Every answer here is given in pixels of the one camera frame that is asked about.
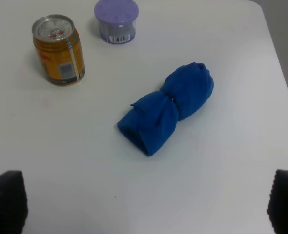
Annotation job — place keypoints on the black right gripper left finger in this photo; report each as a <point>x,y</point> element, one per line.
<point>13,202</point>

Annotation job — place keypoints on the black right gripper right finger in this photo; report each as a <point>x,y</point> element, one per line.
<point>278,202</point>

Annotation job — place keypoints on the blue cloth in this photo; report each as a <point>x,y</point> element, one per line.
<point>153,118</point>

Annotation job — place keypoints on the gold energy drink can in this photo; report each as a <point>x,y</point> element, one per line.
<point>58,46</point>

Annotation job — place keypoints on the purple lidded small jar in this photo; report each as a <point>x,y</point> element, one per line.
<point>116,20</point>

